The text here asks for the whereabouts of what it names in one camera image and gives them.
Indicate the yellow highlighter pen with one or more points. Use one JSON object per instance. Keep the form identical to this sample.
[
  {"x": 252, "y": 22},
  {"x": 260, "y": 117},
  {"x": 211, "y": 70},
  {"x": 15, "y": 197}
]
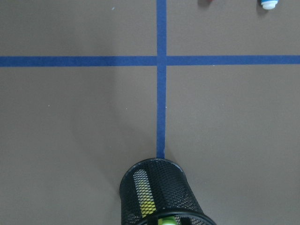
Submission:
[{"x": 144, "y": 193}]

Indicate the red capped white pen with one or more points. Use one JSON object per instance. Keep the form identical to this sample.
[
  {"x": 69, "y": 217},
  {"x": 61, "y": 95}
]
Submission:
[{"x": 206, "y": 1}]

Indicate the blue pen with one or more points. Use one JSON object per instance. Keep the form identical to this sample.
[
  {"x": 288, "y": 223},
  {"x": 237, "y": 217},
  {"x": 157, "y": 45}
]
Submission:
[{"x": 269, "y": 4}]

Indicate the black mesh pen cup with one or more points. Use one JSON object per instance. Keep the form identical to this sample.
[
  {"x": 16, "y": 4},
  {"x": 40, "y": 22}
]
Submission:
[{"x": 171, "y": 192}]

